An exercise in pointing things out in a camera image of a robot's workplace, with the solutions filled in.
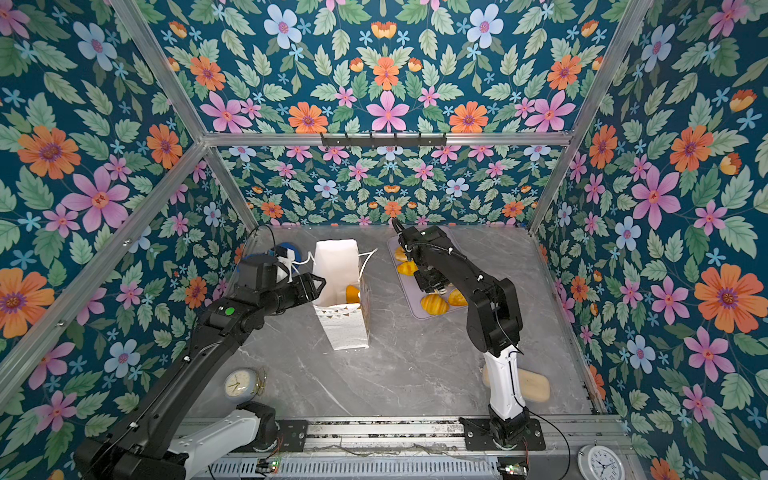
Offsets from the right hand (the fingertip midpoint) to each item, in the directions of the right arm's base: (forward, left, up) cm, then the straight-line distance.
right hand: (439, 284), depth 90 cm
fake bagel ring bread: (+17, +12, -6) cm, 22 cm away
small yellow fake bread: (+12, +10, -8) cm, 17 cm away
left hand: (-8, +31, +16) cm, 36 cm away
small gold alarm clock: (-27, +54, -7) cm, 61 cm away
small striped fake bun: (-3, +1, -6) cm, 7 cm away
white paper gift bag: (+4, +32, +4) cm, 32 cm away
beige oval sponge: (-28, -23, -6) cm, 37 cm away
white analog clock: (-44, -34, -8) cm, 57 cm away
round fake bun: (-2, -6, -6) cm, 8 cm away
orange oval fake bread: (+1, +28, -6) cm, 29 cm away
